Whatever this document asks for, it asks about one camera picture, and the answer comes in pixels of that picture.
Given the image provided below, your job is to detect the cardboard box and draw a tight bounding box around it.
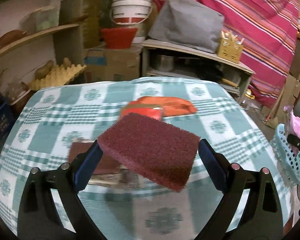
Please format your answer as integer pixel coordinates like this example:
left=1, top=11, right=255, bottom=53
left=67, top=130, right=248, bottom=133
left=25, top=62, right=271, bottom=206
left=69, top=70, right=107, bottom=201
left=84, top=46, right=142, bottom=83

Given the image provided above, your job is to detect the dark blue plastic crate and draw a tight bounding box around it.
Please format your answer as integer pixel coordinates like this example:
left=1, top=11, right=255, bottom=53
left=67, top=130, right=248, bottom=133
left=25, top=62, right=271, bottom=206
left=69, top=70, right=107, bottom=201
left=0, top=102, right=16, bottom=150

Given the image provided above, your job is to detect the maroon scouring pad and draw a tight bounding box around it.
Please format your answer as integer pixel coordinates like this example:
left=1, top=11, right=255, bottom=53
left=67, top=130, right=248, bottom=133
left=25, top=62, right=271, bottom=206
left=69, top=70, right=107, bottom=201
left=97, top=113, right=200, bottom=192
left=68, top=141, right=121, bottom=175

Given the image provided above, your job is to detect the small red basket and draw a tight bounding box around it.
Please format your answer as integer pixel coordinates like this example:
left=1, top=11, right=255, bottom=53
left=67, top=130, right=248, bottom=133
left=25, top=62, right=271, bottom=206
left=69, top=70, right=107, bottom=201
left=8, top=81, right=31, bottom=106

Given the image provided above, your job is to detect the yellow utensil basket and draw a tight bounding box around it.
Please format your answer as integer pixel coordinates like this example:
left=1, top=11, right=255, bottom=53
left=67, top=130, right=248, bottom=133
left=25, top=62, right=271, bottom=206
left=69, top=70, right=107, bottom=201
left=217, top=31, right=244, bottom=63

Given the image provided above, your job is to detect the wooden wall shelf unit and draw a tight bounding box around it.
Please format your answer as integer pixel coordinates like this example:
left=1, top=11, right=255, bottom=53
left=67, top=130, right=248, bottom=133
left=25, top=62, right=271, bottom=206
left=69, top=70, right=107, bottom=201
left=0, top=0, right=91, bottom=86

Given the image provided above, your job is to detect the striped magenta curtain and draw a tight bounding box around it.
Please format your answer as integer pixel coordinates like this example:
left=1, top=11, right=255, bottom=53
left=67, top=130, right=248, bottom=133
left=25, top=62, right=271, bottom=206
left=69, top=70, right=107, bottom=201
left=153, top=0, right=299, bottom=108

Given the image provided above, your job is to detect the green checkered tablecloth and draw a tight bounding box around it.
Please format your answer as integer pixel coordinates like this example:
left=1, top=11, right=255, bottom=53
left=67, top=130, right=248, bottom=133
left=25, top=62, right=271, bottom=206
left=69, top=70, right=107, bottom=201
left=0, top=77, right=292, bottom=239

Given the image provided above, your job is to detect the red plastic basket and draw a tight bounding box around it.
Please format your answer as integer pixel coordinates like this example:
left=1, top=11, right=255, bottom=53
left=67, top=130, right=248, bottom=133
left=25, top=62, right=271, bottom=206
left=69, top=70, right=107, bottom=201
left=101, top=27, right=138, bottom=49

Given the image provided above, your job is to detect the clear plastic container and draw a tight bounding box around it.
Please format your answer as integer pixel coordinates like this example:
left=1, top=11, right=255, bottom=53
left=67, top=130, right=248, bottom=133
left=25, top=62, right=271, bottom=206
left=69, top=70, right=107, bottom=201
left=19, top=0, right=61, bottom=34

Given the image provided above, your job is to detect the pink plastic wrapper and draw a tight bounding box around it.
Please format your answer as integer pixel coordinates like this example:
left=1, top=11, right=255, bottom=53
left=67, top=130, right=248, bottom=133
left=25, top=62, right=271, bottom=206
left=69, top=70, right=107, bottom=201
left=283, top=106, right=300, bottom=139

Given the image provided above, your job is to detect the low wooden cabinet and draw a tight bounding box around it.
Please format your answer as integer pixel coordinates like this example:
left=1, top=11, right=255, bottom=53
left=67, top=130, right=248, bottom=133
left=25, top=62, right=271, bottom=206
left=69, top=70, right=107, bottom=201
left=141, top=39, right=255, bottom=103

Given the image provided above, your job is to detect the orange plastic wrapper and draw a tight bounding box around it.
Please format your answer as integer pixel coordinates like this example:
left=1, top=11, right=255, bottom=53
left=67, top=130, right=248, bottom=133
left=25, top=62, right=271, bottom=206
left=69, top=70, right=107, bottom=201
left=120, top=96, right=197, bottom=120

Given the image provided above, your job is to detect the broom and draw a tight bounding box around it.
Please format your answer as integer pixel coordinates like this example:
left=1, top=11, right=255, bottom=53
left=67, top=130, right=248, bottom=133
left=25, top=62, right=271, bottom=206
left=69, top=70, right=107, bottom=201
left=264, top=87, right=285, bottom=129

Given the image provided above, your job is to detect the yellow egg tray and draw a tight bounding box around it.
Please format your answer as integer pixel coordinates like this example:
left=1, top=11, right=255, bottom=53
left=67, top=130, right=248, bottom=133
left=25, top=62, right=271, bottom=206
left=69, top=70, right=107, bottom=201
left=28, top=64, right=87, bottom=91

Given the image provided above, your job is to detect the yellow-capped oil bottle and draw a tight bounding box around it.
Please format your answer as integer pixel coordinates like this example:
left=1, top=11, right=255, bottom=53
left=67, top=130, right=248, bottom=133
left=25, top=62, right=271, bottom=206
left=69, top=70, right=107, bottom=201
left=245, top=89, right=255, bottom=100

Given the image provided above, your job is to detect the light blue plastic basket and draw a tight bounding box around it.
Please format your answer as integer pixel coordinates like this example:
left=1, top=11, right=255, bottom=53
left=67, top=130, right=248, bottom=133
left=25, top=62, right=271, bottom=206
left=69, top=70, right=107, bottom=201
left=270, top=124, right=300, bottom=185

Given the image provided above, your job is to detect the printed paper packet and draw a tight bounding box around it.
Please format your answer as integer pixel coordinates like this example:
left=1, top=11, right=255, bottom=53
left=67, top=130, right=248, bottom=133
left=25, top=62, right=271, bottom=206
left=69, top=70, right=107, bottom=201
left=88, top=167, right=145, bottom=190

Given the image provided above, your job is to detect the grey fabric cover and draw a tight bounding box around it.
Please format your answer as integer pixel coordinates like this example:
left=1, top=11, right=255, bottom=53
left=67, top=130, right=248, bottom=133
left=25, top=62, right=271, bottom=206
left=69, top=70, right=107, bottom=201
left=148, top=0, right=224, bottom=53

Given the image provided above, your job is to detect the white plastic bucket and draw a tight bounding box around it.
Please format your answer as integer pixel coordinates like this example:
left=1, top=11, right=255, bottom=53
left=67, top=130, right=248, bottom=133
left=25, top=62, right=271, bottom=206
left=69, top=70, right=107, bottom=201
left=109, top=0, right=153, bottom=25

